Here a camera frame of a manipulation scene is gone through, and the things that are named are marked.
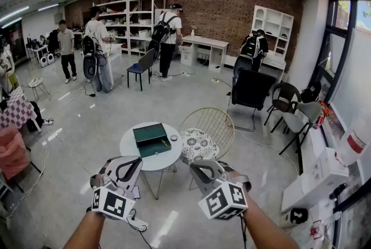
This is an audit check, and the dark grey chair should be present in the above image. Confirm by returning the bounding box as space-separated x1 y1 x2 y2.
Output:
126 48 157 92

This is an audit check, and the black backpack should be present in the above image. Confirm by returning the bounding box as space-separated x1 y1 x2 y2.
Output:
151 12 177 45
82 34 98 56
240 34 261 59

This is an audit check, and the checkered tablecloth table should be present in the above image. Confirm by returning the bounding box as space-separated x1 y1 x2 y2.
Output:
0 86 38 131

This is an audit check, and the black office chair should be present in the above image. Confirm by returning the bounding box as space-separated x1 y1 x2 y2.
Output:
227 68 277 132

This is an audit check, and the white cardboard box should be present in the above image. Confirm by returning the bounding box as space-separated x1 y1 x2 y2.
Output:
315 147 351 182
281 171 348 214

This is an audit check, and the white hutch cabinet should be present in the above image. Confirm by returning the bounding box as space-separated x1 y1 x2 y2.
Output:
251 5 294 59

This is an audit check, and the black bag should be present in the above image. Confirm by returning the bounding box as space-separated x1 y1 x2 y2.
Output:
26 100 45 133
300 81 322 103

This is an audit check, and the grey chair with black frame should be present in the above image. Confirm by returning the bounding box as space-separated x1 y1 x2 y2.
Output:
271 100 325 175

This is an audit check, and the pink cloth chair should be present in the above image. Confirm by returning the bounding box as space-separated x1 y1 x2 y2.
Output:
0 125 32 181

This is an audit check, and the gold wire chair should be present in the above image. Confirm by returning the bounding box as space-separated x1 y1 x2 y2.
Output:
179 107 235 191

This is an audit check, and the black plastic armchair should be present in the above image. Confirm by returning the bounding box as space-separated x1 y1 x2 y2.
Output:
263 82 303 127

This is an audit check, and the person's left forearm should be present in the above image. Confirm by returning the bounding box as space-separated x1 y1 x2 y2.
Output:
63 208 107 249

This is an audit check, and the black window frame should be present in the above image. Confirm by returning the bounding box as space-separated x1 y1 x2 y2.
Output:
308 0 371 105

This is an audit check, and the white desk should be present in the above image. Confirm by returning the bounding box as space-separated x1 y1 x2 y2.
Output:
179 35 230 73
259 50 287 83

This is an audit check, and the white device with black face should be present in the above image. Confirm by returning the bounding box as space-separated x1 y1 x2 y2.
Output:
279 207 309 229

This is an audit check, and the floral seat cushion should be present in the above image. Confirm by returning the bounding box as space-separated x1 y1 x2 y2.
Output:
179 128 219 166

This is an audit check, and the red object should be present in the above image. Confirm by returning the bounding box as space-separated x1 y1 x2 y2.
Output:
314 100 331 129

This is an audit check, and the black cable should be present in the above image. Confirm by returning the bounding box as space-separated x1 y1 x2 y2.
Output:
239 214 249 249

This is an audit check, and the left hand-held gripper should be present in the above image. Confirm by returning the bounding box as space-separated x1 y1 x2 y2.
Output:
89 156 143 221

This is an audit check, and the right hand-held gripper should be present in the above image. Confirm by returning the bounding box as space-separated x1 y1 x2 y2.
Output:
189 160 249 221

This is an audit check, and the white round table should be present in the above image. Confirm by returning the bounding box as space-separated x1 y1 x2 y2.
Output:
119 121 184 201

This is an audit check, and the green metal box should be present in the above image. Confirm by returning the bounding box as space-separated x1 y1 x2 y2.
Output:
132 122 172 158

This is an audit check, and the person's right forearm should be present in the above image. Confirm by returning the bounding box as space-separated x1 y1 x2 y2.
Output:
230 171 301 249

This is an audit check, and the black tool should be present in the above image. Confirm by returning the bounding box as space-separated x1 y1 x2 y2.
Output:
329 182 348 201

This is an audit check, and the white wire chair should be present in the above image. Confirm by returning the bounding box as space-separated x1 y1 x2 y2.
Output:
27 67 52 102

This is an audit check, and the white bottle with red label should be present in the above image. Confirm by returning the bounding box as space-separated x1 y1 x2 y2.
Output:
337 122 371 167

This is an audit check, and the white shelf unit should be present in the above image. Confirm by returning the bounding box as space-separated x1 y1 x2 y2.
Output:
92 0 166 57

